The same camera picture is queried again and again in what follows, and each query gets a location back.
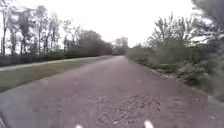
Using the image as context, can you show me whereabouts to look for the reddish grey asphalt path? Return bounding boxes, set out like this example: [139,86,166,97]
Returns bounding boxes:
[0,55,224,128]

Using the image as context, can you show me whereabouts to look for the row of trees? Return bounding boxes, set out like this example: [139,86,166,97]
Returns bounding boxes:
[0,0,130,58]

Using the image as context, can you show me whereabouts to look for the bushes and trees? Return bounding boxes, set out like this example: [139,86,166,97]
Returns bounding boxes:
[125,0,224,103]

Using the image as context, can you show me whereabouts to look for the grass strip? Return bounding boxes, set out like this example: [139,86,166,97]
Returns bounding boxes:
[0,55,114,94]

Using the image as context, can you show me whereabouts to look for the dark hedge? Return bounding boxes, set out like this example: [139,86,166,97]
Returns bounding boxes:
[0,49,81,67]

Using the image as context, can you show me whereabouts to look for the grey road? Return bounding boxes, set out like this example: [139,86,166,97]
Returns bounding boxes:
[0,55,107,73]

